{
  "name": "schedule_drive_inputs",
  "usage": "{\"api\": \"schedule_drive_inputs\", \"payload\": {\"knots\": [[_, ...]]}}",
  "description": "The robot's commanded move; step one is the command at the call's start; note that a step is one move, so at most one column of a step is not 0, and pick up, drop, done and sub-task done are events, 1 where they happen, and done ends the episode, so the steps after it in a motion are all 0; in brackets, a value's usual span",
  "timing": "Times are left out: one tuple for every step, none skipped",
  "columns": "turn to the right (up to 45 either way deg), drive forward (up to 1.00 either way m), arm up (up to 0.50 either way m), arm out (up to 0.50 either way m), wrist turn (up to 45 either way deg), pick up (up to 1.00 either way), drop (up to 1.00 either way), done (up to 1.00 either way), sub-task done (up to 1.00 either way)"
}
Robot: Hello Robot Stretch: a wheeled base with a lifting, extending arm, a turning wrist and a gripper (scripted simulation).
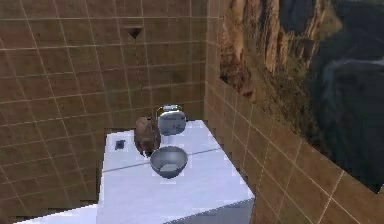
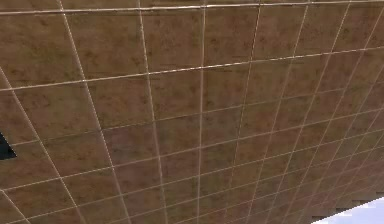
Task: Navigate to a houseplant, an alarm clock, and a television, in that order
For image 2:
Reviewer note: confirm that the black triangular object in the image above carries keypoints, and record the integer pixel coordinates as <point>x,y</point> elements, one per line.
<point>4,150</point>

